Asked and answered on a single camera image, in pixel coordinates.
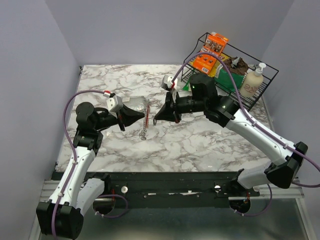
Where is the black wire shelf rack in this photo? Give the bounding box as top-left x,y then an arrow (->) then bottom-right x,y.
181,33 -> 272,114

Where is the aluminium extrusion rail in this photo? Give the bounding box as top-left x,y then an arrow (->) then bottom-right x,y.
223,183 -> 305,201
39,180 -> 60,202

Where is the metal keyring coil red holder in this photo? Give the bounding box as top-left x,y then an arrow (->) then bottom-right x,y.
139,105 -> 150,141

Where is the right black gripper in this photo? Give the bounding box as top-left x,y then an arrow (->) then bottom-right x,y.
154,90 -> 206,124

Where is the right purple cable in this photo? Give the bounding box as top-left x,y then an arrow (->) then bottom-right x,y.
172,51 -> 320,218

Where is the cream pump soap bottle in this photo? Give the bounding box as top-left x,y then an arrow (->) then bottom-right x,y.
239,62 -> 267,98

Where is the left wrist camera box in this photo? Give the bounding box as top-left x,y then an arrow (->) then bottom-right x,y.
106,95 -> 123,113

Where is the green and brown bag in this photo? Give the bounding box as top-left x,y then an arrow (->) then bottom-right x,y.
214,57 -> 249,92

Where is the yellow snack packet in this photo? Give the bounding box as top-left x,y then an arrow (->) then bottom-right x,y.
208,53 -> 230,78

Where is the white green pouch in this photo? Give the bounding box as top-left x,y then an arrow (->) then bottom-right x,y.
182,82 -> 191,92

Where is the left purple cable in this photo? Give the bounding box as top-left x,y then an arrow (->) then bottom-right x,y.
50,89 -> 129,240

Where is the right aluminium extrusion rail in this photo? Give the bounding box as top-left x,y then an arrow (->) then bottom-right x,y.
223,183 -> 305,201

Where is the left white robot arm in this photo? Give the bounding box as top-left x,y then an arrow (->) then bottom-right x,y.
36,102 -> 145,240

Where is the orange snack box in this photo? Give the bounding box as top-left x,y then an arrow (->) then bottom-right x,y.
192,32 -> 229,74

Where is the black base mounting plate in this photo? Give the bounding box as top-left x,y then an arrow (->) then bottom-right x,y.
80,171 -> 260,212

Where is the clear plastic bag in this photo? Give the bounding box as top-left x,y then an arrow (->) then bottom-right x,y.
122,96 -> 150,113

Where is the purple cable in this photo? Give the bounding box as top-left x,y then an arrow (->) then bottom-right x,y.
50,89 -> 129,240
172,51 -> 320,218

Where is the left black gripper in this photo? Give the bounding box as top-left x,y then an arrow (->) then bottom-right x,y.
93,103 -> 145,131

